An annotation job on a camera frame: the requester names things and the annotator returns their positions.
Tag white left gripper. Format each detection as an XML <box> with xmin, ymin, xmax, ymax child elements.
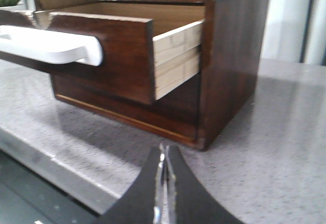
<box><xmin>1</xmin><ymin>25</ymin><xmax>103</xmax><ymax>66</ymax></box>

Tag dark wooden drawer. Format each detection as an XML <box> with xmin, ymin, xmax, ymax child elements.
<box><xmin>1</xmin><ymin>2</ymin><xmax>205</xmax><ymax>104</ymax></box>

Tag white curtain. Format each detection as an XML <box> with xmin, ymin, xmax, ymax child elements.
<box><xmin>261</xmin><ymin>0</ymin><xmax>325</xmax><ymax>66</ymax></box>

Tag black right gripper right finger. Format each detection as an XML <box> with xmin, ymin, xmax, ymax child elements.
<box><xmin>167</xmin><ymin>146</ymin><xmax>242</xmax><ymax>223</ymax></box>

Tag dark wooden drawer cabinet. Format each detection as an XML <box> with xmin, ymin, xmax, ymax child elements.
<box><xmin>33</xmin><ymin>0</ymin><xmax>272</xmax><ymax>151</ymax></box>

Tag grey orange scissors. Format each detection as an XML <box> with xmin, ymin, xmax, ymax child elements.
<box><xmin>152</xmin><ymin>144</ymin><xmax>177</xmax><ymax>223</ymax></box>

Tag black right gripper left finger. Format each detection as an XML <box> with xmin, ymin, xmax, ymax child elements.
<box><xmin>95</xmin><ymin>147</ymin><xmax>163</xmax><ymax>223</ymax></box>

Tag black built-in appliance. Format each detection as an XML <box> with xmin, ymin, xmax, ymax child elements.
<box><xmin>1</xmin><ymin>151</ymin><xmax>99</xmax><ymax>223</ymax></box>

